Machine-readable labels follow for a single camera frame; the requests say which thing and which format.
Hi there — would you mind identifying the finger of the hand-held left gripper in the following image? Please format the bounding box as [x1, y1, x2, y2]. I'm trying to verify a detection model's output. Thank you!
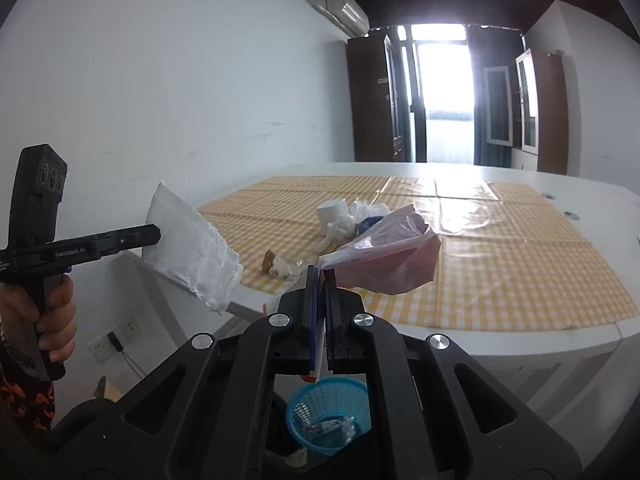
[92, 224, 162, 262]

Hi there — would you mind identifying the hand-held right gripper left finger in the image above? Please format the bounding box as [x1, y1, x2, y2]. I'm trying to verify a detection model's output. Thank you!
[50, 265, 321, 480]

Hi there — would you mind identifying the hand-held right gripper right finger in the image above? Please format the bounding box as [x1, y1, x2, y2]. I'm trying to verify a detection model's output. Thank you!
[324, 269, 584, 480]

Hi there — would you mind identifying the white plastic bag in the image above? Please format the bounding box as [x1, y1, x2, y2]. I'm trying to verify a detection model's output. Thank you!
[141, 181, 244, 315]

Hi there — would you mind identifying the blue plastic basket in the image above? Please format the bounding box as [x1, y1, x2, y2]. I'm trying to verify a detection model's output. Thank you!
[285, 376, 372, 457]

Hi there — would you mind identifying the white tissue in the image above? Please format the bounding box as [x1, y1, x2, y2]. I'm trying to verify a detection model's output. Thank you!
[320, 214, 357, 253]

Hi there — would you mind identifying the pink plastic bag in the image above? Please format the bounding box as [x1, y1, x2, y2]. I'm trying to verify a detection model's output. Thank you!
[319, 204, 443, 295]

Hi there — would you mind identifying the clear plastic wrap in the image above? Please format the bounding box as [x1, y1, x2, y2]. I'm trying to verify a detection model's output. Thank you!
[349, 201, 392, 227]

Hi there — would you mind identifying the person's left forearm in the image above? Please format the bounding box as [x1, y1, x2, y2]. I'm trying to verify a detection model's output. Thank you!
[0, 322, 57, 432]

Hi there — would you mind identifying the person's left hand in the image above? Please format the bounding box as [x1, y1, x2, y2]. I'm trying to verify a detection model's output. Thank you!
[0, 274, 79, 364]

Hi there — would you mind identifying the brown and white scrap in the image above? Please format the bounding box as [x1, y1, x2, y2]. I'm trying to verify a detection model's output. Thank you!
[263, 249, 302, 281]

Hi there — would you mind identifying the white paper cup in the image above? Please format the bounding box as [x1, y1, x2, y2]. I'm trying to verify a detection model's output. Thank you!
[318, 199, 350, 229]

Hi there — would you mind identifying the crumpled wrapper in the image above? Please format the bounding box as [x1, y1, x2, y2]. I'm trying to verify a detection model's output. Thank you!
[299, 414, 357, 449]

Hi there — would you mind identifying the yellow checked tablecloth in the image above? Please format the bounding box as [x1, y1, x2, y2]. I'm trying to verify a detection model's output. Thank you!
[197, 175, 640, 334]

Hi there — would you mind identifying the dark brown wardrobe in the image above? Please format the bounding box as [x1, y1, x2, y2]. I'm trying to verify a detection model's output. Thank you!
[347, 34, 417, 163]

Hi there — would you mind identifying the dark curtain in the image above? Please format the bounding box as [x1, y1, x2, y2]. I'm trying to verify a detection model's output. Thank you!
[466, 24, 512, 167]

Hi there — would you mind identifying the brown glass door cabinet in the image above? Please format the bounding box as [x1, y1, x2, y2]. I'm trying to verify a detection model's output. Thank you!
[482, 48, 569, 174]

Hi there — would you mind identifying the white air conditioner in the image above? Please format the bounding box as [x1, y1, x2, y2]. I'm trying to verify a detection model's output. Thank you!
[325, 0, 370, 36]

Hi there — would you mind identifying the white wall socket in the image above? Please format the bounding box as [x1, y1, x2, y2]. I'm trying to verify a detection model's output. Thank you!
[88, 319, 144, 364]

